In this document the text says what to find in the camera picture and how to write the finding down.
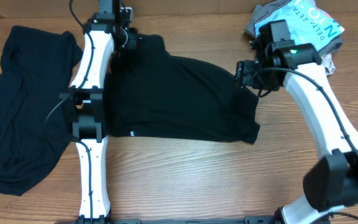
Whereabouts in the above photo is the black t-shirt with logo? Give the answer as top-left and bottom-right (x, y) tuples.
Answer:
(104, 35), (260, 144)

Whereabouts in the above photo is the black shirt left pile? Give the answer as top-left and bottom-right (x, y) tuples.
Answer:
(0, 26), (82, 196)

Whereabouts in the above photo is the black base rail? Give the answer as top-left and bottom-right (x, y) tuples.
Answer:
(112, 215), (277, 224)

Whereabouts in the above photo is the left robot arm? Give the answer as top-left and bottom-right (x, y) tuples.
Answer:
(60, 0), (137, 223)

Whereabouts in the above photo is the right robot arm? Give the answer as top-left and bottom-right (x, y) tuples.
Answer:
(235, 20), (358, 224)

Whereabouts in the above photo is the light blue printed t-shirt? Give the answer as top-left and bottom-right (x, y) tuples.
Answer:
(254, 0), (344, 49)

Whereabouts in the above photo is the beige folded garment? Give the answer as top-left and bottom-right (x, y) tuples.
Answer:
(321, 54), (336, 76)

